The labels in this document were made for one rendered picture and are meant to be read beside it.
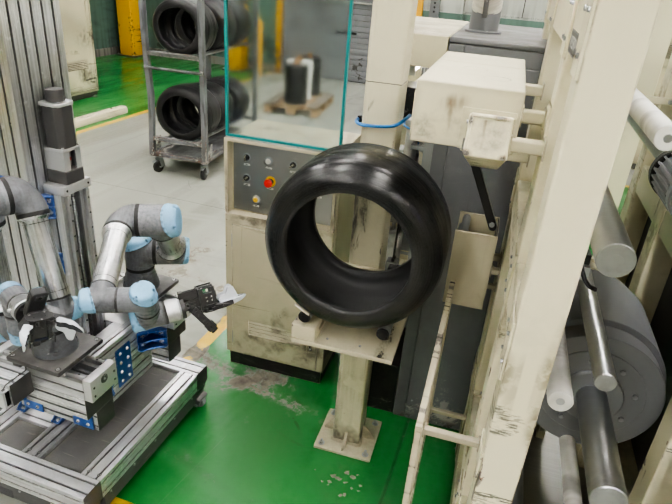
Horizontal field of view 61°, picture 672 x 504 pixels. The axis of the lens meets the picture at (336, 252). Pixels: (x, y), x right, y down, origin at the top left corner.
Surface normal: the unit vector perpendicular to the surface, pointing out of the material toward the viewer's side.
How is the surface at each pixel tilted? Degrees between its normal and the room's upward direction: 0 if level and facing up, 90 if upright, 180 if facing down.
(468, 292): 90
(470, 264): 90
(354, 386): 90
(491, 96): 90
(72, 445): 0
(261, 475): 0
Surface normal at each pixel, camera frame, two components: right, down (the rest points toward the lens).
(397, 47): -0.28, 0.41
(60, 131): 0.43, 0.43
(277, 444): 0.07, -0.89
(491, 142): -0.25, 0.11
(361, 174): -0.07, -0.37
